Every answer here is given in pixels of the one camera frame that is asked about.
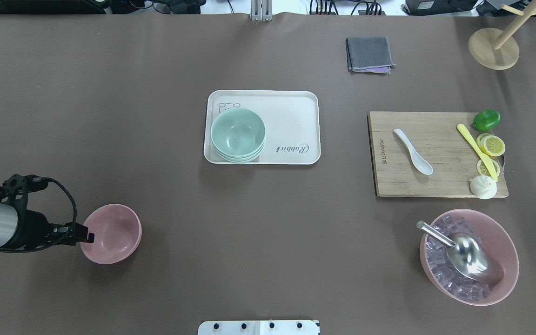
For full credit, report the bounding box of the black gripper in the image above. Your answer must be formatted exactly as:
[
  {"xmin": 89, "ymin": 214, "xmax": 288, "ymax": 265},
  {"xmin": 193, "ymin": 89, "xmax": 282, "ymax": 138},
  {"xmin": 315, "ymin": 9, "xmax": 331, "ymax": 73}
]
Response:
[{"xmin": 0, "ymin": 174, "xmax": 95, "ymax": 253}]

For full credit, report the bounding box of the small pink bowl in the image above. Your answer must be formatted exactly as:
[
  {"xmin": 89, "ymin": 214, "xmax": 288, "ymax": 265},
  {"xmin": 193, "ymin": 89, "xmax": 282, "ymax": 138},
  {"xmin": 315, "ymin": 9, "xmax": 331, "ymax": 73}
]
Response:
[{"xmin": 80, "ymin": 204, "xmax": 142, "ymax": 265}]

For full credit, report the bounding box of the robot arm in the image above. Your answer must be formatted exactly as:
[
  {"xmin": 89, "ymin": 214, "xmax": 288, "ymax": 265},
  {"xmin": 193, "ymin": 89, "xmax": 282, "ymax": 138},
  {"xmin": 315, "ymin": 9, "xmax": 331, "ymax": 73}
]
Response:
[{"xmin": 0, "ymin": 174, "xmax": 95, "ymax": 253}]

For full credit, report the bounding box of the bottom green bowl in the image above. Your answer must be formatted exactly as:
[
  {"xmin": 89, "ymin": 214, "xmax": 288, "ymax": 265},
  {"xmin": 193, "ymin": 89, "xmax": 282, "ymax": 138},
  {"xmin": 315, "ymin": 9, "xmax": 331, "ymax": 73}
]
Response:
[{"xmin": 217, "ymin": 149, "xmax": 262, "ymax": 163}]

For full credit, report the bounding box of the green bowl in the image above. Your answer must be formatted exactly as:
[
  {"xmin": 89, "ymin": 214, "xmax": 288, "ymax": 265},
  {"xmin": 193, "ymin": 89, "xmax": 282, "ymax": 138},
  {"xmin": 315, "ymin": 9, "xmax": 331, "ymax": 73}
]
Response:
[
  {"xmin": 210, "ymin": 108, "xmax": 267, "ymax": 155},
  {"xmin": 214, "ymin": 141, "xmax": 266, "ymax": 161},
  {"xmin": 217, "ymin": 149, "xmax": 262, "ymax": 163}
]

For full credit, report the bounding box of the middle green bowl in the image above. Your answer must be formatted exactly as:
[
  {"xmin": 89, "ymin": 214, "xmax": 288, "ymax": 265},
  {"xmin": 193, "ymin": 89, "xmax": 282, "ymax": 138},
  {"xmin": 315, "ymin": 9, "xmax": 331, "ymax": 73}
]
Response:
[{"xmin": 214, "ymin": 141, "xmax": 266, "ymax": 161}]

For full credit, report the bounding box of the top green bowl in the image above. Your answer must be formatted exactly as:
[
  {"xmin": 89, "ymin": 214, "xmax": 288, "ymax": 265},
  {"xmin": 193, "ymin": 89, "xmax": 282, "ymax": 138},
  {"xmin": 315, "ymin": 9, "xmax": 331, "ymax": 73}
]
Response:
[{"xmin": 210, "ymin": 108, "xmax": 267, "ymax": 155}]

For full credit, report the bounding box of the white ceramic spoon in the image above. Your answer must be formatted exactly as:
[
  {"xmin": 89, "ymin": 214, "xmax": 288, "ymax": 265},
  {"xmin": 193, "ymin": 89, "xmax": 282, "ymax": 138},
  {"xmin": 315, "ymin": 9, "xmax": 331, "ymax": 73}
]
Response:
[{"xmin": 393, "ymin": 128, "xmax": 434, "ymax": 175}]

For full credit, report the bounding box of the large pink bowl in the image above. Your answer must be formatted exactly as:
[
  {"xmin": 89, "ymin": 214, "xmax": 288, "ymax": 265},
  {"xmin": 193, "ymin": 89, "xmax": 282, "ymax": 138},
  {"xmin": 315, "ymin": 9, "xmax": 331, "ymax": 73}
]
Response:
[{"xmin": 419, "ymin": 208, "xmax": 520, "ymax": 307}]

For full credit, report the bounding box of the white rabbit tray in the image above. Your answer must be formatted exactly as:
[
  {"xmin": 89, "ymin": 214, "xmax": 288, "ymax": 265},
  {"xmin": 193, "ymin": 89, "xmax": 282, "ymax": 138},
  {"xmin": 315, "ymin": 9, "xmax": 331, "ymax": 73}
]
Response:
[{"xmin": 203, "ymin": 90, "xmax": 321, "ymax": 165}]

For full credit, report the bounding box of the grey folded cloth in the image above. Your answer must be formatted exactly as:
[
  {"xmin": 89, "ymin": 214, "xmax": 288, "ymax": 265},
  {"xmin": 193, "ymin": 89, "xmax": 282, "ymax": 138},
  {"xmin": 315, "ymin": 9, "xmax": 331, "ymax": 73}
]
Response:
[{"xmin": 345, "ymin": 36, "xmax": 396, "ymax": 74}]

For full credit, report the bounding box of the metal ice scoop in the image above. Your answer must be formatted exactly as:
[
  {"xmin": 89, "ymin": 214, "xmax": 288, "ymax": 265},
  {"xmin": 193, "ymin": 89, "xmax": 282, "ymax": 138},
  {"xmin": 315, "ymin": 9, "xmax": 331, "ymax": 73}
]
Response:
[{"xmin": 416, "ymin": 221, "xmax": 504, "ymax": 285}]

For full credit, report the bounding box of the white steamed bun toy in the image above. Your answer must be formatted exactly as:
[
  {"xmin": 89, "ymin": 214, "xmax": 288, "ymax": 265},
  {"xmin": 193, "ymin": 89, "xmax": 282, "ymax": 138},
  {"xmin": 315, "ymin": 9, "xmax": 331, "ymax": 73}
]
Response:
[{"xmin": 469, "ymin": 175, "xmax": 497, "ymax": 200}]

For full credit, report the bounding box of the lower lemon slice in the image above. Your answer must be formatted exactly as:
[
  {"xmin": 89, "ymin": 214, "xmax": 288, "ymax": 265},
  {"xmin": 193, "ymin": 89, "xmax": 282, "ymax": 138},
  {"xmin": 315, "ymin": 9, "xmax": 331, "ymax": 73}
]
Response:
[{"xmin": 476, "ymin": 160, "xmax": 501, "ymax": 177}]

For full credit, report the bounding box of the hidden back lemon slice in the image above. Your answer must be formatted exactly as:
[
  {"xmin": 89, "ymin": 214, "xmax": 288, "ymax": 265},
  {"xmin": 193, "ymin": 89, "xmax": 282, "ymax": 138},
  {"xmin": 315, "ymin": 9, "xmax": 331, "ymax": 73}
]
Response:
[{"xmin": 475, "ymin": 132, "xmax": 493, "ymax": 150}]

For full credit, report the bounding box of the yellow plastic knife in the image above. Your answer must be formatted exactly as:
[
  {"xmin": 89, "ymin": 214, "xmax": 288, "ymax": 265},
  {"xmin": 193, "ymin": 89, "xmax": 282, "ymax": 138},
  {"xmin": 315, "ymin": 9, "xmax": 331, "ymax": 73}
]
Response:
[{"xmin": 456, "ymin": 124, "xmax": 498, "ymax": 182}]

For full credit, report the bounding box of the upper lemon slice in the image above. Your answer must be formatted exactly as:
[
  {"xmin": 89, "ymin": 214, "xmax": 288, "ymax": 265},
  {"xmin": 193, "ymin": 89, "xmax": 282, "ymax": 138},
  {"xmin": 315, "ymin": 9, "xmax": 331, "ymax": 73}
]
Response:
[{"xmin": 479, "ymin": 135, "xmax": 506, "ymax": 157}]

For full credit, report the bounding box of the green lime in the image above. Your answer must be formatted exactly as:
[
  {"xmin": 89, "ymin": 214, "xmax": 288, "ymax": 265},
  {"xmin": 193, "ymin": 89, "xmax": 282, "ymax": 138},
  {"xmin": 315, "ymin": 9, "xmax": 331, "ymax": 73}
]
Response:
[{"xmin": 471, "ymin": 109, "xmax": 501, "ymax": 131}]

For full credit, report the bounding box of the wooden cup tree stand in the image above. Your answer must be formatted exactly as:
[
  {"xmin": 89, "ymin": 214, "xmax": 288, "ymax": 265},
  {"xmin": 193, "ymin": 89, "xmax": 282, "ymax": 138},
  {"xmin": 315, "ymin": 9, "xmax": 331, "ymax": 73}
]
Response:
[{"xmin": 468, "ymin": 0, "xmax": 536, "ymax": 70}]

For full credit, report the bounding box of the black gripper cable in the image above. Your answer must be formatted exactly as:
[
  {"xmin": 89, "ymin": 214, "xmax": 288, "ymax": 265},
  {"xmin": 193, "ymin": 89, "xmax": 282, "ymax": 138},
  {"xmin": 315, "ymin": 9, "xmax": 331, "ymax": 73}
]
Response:
[{"xmin": 26, "ymin": 176, "xmax": 78, "ymax": 233}]

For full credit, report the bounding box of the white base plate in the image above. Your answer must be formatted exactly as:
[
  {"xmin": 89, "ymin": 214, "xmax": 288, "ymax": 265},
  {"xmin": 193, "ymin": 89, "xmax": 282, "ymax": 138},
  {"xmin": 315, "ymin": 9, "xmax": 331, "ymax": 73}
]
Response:
[{"xmin": 197, "ymin": 320, "xmax": 321, "ymax": 335}]

